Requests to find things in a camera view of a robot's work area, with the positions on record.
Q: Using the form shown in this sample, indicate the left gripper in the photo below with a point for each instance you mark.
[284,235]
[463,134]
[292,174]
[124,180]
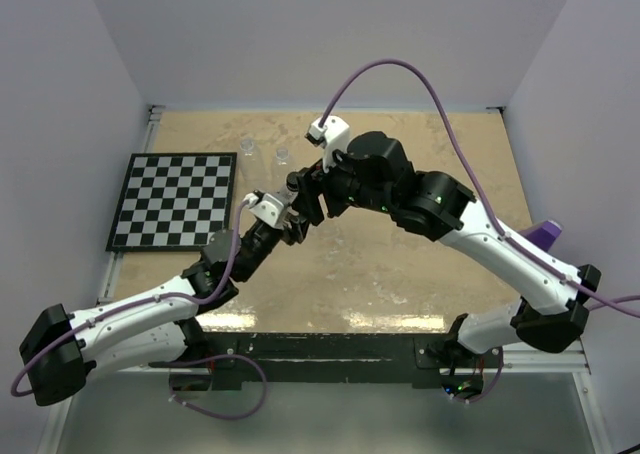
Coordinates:
[297,230]

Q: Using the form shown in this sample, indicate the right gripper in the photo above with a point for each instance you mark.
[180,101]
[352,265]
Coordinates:
[312,181]

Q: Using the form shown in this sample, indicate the small clear plastic bottle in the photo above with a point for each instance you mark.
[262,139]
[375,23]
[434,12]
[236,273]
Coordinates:
[288,197]

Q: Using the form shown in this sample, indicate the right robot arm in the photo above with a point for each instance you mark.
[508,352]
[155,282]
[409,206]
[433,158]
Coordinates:
[374,173]

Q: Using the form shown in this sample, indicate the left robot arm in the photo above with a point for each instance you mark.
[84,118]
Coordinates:
[64,350]

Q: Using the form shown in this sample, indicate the clear bottle back right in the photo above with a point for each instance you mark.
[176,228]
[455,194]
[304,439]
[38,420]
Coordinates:
[282,164]

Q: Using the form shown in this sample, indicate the clear bottle back left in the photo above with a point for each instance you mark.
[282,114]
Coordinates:
[252,165]

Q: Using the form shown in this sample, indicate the black white checkerboard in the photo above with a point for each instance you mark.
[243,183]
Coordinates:
[184,198]

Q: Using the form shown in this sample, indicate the purple object table edge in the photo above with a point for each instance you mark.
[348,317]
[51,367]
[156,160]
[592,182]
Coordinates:
[543,234]

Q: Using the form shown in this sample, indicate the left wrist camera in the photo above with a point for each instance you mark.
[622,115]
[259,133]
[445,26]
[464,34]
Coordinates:
[267,207]

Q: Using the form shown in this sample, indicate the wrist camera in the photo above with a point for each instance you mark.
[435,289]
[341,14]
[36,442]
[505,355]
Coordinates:
[332,135]
[267,207]

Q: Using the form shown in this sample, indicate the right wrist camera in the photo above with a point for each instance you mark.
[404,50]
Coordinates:
[332,135]

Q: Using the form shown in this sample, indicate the aluminium rail left edge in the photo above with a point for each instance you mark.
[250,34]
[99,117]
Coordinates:
[125,210]

